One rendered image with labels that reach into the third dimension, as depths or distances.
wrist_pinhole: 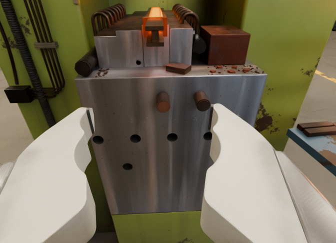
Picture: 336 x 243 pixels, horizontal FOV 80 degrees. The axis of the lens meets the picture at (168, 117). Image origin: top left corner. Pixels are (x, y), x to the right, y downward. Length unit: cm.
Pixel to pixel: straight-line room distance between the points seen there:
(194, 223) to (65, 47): 66
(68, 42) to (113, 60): 20
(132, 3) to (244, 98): 62
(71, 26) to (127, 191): 46
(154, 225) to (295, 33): 72
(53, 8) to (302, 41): 66
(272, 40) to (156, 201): 56
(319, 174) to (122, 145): 146
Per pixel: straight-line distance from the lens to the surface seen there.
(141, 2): 92
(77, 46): 63
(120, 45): 45
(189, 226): 78
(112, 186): 61
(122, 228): 78
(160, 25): 34
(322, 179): 171
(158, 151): 50
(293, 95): 78
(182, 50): 45
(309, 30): 71
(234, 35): 47
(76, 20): 61
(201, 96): 40
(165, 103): 38
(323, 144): 58
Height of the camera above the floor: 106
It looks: 32 degrees down
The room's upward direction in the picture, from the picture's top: straight up
